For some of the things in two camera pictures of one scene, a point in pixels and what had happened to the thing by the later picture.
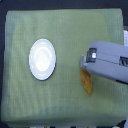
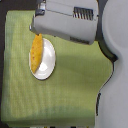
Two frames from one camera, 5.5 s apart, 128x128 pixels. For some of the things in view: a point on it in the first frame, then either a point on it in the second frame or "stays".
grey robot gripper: [107, 59] to [71, 19]
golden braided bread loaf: [87, 80] to [36, 52]
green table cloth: [61, 98] stays
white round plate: [42, 59] stays
